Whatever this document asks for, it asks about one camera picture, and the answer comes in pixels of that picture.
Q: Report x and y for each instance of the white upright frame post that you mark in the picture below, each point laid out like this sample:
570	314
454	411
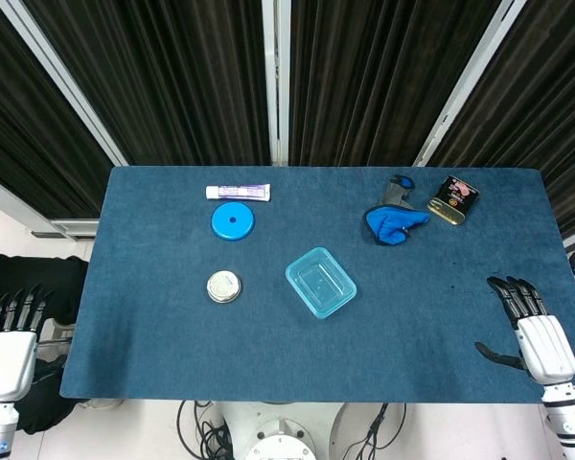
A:
275	81

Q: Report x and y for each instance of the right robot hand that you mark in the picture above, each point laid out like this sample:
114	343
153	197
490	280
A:
546	345

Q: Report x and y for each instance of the blue round disc with hole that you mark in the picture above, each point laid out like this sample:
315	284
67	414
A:
232	221

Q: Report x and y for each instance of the white frame rail with vent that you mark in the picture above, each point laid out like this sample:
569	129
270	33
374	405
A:
24	208

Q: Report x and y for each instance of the white slanted frame post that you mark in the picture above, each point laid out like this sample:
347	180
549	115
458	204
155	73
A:
469	81
62	81

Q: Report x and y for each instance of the round metal tin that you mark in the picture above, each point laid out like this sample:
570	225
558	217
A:
224	286

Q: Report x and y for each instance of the grey glove with blue trim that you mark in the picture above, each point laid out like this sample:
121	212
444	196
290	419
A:
395	191

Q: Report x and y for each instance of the blue black cleaning mitt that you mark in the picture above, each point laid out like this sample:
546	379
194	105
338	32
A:
393	225

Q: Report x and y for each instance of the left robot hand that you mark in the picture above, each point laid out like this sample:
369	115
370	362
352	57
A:
7	359

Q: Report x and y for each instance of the white shoe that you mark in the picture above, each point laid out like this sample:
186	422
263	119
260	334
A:
100	404

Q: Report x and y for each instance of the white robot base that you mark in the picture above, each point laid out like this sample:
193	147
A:
278	438

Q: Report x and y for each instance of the black gold can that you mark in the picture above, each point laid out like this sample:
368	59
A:
453	201

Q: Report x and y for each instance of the person in black clothes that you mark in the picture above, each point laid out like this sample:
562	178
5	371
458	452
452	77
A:
29	273

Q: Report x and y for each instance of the white purple toothpaste tube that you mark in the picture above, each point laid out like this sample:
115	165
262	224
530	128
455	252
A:
239	192

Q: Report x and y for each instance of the dark pleated curtain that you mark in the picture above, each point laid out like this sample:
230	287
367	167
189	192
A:
24	124
172	81
374	81
546	110

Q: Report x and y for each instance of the blue fabric table cover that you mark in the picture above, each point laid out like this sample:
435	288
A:
172	345

